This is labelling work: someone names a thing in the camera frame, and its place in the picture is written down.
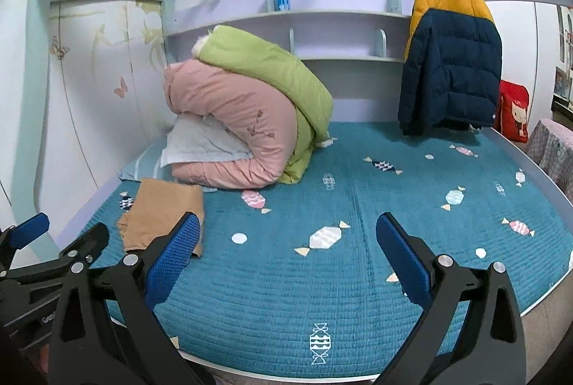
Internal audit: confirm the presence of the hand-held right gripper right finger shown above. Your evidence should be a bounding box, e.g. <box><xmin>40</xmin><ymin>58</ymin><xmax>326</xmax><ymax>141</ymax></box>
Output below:
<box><xmin>375</xmin><ymin>212</ymin><xmax>526</xmax><ymax>385</ymax></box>

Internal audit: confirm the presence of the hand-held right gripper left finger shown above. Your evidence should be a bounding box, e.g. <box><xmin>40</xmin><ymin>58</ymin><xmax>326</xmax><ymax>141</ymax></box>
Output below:
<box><xmin>47</xmin><ymin>212</ymin><xmax>211</xmax><ymax>385</ymax></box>

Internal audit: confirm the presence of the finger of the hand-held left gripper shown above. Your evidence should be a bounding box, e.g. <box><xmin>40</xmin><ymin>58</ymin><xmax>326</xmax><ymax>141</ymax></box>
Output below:
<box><xmin>0</xmin><ymin>212</ymin><xmax>51</xmax><ymax>278</ymax></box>
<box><xmin>0</xmin><ymin>223</ymin><xmax>110</xmax><ymax>293</ymax></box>

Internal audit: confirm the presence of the tan button jacket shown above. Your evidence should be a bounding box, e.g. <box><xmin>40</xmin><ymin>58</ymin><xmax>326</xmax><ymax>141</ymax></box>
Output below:
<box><xmin>116</xmin><ymin>178</ymin><xmax>206</xmax><ymax>258</ymax></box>

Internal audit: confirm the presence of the teal candy-print bed quilt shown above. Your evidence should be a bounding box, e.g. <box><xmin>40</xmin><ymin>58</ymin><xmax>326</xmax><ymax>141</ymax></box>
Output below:
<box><xmin>85</xmin><ymin>121</ymin><xmax>573</xmax><ymax>374</ymax></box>

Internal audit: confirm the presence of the light blue striped pillow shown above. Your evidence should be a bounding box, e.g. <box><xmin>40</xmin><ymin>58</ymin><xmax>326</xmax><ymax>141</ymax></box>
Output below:
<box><xmin>117</xmin><ymin>145</ymin><xmax>216</xmax><ymax>193</ymax></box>

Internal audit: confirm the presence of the white pillow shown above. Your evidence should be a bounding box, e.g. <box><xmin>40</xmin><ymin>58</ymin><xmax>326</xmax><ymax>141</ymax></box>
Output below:
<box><xmin>160</xmin><ymin>116</ymin><xmax>251</xmax><ymax>168</ymax></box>

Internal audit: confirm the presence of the white butterfly wardrobe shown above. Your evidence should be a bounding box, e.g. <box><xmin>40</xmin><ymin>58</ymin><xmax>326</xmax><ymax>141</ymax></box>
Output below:
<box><xmin>47</xmin><ymin>0</ymin><xmax>173</xmax><ymax>207</ymax></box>

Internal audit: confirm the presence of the pink duvet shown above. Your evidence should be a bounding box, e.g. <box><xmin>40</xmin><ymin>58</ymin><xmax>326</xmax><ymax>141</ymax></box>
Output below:
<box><xmin>162</xmin><ymin>60</ymin><xmax>298</xmax><ymax>191</ymax></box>

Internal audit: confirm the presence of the red cartoon bag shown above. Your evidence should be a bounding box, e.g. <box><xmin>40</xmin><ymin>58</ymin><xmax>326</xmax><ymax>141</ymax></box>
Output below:
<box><xmin>497</xmin><ymin>80</ymin><xmax>530</xmax><ymax>144</ymax></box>

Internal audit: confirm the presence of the grey floral cloth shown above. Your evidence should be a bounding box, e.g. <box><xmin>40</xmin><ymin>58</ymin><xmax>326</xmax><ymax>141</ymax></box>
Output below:
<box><xmin>525</xmin><ymin>119</ymin><xmax>573</xmax><ymax>207</ymax></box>

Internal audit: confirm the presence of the navy and yellow puffer jacket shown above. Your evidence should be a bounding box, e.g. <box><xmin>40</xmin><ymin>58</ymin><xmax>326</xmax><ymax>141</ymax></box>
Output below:
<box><xmin>398</xmin><ymin>0</ymin><xmax>503</xmax><ymax>136</ymax></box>

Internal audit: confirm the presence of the green duvet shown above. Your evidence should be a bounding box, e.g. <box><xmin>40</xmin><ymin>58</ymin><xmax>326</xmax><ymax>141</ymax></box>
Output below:
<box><xmin>192</xmin><ymin>24</ymin><xmax>336</xmax><ymax>185</ymax></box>

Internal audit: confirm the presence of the white headboard shelf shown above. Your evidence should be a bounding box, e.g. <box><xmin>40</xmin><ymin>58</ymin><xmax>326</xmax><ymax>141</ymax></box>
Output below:
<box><xmin>163</xmin><ymin>0</ymin><xmax>419</xmax><ymax>126</ymax></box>

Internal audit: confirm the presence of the display shelf with pictures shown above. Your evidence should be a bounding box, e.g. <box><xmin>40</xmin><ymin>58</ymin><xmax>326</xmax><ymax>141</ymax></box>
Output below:
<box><xmin>553</xmin><ymin>4</ymin><xmax>573</xmax><ymax>112</ymax></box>

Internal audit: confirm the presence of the pale green bed post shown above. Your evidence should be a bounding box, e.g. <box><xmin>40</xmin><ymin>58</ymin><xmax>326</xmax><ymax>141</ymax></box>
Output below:
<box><xmin>24</xmin><ymin>0</ymin><xmax>61</xmax><ymax>263</ymax></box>

